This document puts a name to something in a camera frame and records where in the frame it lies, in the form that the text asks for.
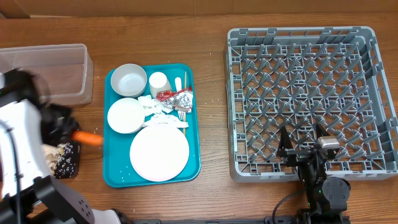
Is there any red sauce packet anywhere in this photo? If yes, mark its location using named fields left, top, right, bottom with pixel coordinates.
left=156, top=90, right=176, bottom=101

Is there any grey dishwasher rack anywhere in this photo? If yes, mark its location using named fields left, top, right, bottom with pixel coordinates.
left=225, top=26, right=397, bottom=182

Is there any white paper cup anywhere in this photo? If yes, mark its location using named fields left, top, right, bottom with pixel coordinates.
left=149, top=72, right=172, bottom=98

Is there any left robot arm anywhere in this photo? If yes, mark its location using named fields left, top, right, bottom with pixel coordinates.
left=1, top=68, right=129, bottom=224

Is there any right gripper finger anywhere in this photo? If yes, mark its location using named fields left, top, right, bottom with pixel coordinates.
left=276, top=126, right=294, bottom=157
left=315, top=123, right=330, bottom=139

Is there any orange carrot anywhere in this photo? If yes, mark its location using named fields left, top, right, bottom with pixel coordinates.
left=72, top=131, right=103, bottom=146

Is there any white round plate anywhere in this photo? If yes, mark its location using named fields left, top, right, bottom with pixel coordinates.
left=129, top=124, right=190, bottom=182

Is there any crumpled white napkin upper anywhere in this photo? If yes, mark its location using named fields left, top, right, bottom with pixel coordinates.
left=137, top=95, right=173, bottom=116

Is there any white bowl with peanuts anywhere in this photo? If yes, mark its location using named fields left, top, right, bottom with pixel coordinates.
left=106, top=98, right=146, bottom=134

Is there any crumpled white napkin lower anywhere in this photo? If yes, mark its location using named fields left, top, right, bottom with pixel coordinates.
left=142, top=113, right=189, bottom=128

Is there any crumpled white napkin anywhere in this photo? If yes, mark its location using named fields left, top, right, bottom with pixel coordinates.
left=142, top=113, right=189, bottom=128
left=137, top=95, right=173, bottom=116

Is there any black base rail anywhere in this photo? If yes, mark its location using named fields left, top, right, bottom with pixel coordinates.
left=128, top=215, right=351, bottom=224

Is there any white plastic fork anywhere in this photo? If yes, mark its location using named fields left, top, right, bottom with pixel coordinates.
left=174, top=77, right=187, bottom=122

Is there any teal plastic tray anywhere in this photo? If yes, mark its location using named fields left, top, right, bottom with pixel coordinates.
left=103, top=63, right=201, bottom=188

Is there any black plastic bin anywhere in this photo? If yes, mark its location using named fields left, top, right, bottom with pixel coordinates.
left=52, top=141, right=80, bottom=179

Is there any grey bowl with rice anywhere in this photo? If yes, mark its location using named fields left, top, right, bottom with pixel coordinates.
left=111, top=63, right=147, bottom=98

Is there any food waste pile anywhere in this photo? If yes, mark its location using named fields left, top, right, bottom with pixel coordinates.
left=42, top=144, right=58, bottom=175

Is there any crumpled aluminium foil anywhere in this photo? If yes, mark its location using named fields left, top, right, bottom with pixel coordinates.
left=157, top=87, right=193, bottom=113

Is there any wooden chopstick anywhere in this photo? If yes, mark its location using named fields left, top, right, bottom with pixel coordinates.
left=182, top=71, right=188, bottom=136

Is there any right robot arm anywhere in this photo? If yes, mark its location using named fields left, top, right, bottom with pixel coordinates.
left=272, top=124, right=351, bottom=224

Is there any clear plastic bin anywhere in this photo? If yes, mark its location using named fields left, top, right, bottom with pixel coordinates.
left=1, top=44, right=94, bottom=105

